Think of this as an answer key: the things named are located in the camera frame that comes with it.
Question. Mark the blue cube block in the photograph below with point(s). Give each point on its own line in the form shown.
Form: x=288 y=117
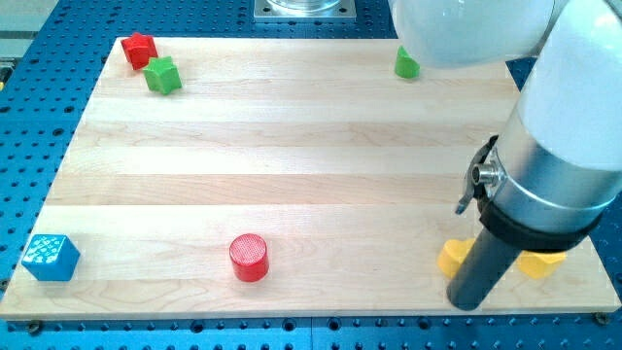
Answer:
x=51 y=257

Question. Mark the yellow heart block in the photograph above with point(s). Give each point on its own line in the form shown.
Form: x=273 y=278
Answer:
x=452 y=255

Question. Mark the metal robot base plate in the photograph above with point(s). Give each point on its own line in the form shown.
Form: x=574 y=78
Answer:
x=280 y=10

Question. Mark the red star block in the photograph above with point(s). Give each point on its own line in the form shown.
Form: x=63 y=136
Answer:
x=139 y=49

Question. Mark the green star block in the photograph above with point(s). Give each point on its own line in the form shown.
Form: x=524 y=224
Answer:
x=162 y=75

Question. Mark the yellow hexagon block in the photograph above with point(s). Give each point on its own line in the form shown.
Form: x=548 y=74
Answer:
x=540 y=265

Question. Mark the wooden board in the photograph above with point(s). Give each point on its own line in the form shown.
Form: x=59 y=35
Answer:
x=349 y=173

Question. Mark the red cylinder block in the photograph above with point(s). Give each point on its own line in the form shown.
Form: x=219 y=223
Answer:
x=248 y=254

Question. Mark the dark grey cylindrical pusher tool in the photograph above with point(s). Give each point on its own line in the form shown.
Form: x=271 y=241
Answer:
x=485 y=264

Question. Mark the green half-round block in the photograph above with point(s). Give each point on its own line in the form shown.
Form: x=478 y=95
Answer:
x=406 y=66

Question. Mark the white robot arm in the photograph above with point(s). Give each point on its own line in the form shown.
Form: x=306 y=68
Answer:
x=542 y=184

